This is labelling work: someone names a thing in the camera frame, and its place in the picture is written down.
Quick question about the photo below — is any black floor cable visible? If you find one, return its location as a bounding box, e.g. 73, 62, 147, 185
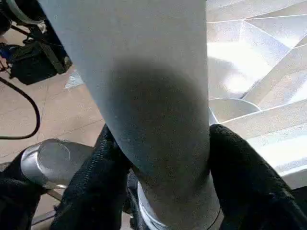
0, 76, 41, 141

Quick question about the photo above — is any white plastic table top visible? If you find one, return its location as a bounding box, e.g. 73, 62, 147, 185
206, 0, 307, 190

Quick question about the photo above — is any silver robot leg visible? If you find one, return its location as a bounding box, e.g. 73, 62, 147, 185
20, 138, 94, 190

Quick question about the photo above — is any black floor box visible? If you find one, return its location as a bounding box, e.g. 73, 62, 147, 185
9, 39, 72, 86

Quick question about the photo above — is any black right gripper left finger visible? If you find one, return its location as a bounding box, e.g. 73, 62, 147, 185
50, 124, 132, 230

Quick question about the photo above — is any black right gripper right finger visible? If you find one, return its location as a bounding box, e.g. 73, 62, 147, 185
208, 123, 307, 230

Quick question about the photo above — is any white plastic table leg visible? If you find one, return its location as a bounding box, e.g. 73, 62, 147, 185
38, 0, 225, 230

